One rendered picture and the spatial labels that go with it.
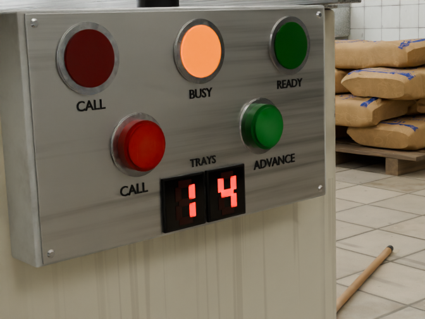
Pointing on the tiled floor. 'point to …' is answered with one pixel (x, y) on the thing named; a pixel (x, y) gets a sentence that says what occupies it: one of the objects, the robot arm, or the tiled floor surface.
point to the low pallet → (353, 148)
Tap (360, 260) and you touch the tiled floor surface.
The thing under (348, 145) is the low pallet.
